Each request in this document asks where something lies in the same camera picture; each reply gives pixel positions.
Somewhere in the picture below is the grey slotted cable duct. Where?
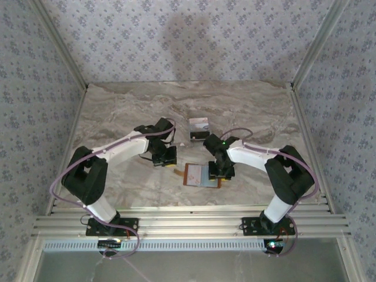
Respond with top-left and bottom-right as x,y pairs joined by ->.
43,239 -> 267,253

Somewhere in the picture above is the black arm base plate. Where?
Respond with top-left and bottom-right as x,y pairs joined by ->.
85,217 -> 139,237
241,217 -> 296,237

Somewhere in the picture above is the black credit card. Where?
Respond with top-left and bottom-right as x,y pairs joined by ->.
189,131 -> 211,141

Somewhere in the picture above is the aluminium side rail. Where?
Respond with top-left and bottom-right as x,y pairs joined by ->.
45,85 -> 89,217
286,82 -> 335,214

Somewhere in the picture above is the blue grey credit card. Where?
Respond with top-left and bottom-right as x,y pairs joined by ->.
203,169 -> 219,188

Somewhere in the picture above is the small circuit board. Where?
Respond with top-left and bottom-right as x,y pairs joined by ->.
263,239 -> 284,254
98,239 -> 123,248

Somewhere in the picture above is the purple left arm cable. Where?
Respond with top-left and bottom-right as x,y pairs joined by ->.
51,119 -> 177,261

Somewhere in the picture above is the aluminium frame post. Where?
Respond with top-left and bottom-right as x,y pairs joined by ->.
29,0 -> 89,90
290,0 -> 352,89

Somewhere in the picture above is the brown leather card holder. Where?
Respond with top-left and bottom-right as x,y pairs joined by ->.
174,163 -> 223,189

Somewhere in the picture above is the grey metal sheet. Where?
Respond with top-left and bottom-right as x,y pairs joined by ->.
38,248 -> 350,282

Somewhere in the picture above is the clear acrylic card stand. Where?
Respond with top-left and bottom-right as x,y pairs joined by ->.
189,116 -> 212,143

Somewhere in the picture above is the aluminium frame rail with slots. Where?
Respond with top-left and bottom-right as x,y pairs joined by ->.
31,205 -> 352,239

